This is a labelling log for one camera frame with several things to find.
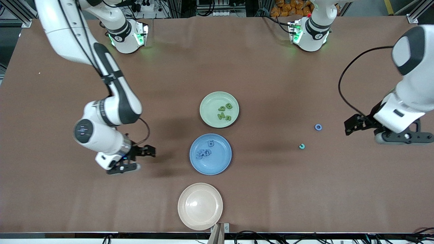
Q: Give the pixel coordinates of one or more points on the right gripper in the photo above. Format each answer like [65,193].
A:
[136,151]

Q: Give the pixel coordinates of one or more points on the teal foam letter C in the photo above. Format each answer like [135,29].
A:
[303,146]

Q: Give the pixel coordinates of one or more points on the blue foam letter O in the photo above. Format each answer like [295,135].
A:
[315,127]

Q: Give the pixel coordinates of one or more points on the blue foam letter E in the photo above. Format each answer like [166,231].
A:
[199,156]

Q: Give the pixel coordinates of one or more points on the green foam letter N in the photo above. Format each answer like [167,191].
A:
[222,116]

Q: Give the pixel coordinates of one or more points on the table cover mat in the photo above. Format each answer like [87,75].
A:
[271,203]

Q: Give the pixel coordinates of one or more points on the bag of orange fruit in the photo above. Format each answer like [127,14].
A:
[288,8]

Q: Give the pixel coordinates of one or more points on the blue plate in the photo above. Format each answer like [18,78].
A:
[217,164]

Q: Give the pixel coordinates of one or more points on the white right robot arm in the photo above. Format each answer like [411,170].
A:
[61,27]

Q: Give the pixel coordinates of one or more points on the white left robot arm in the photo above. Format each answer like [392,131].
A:
[417,84]

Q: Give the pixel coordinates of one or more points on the beige plate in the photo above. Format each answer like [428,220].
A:
[200,210]

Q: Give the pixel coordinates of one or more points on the light green plate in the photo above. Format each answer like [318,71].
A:
[210,108]

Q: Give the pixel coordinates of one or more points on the green foam number 9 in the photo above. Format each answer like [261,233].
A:
[222,109]

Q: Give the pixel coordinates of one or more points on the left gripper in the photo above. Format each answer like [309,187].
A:
[368,121]

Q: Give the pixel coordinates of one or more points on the white power strip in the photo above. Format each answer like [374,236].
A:
[230,13]
[145,6]

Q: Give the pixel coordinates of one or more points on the aluminium frame profile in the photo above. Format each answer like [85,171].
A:
[23,18]
[415,17]

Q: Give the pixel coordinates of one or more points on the small metal bracket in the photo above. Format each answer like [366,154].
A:
[226,228]

